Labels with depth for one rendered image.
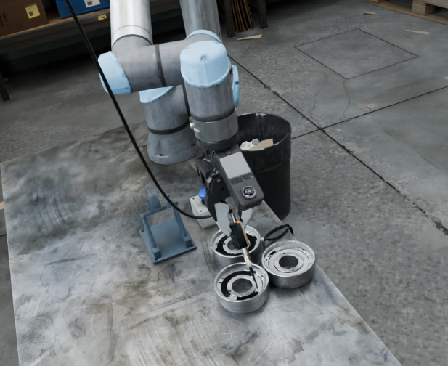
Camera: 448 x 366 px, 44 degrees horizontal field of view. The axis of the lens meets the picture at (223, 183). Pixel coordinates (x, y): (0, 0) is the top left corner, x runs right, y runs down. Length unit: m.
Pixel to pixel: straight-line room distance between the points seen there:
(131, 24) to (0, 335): 1.66
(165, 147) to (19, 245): 0.45
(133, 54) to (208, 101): 0.18
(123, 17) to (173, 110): 0.47
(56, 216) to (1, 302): 1.16
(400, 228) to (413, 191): 0.28
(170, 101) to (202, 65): 0.61
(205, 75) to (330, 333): 0.50
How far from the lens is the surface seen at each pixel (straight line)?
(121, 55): 0.99
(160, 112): 1.48
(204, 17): 1.35
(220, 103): 0.89
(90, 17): 4.38
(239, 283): 1.11
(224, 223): 1.02
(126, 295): 1.17
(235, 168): 0.93
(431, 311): 2.17
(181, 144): 1.52
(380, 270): 2.30
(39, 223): 1.46
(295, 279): 1.08
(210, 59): 0.86
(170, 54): 0.97
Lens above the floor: 1.59
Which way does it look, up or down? 34 degrees down
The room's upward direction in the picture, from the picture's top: 10 degrees counter-clockwise
